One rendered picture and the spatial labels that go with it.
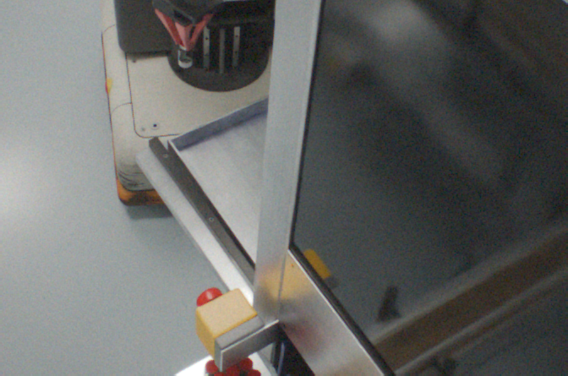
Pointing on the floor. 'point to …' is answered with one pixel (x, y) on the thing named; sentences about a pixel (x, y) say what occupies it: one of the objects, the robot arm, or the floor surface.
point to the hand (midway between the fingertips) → (185, 41)
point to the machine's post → (287, 124)
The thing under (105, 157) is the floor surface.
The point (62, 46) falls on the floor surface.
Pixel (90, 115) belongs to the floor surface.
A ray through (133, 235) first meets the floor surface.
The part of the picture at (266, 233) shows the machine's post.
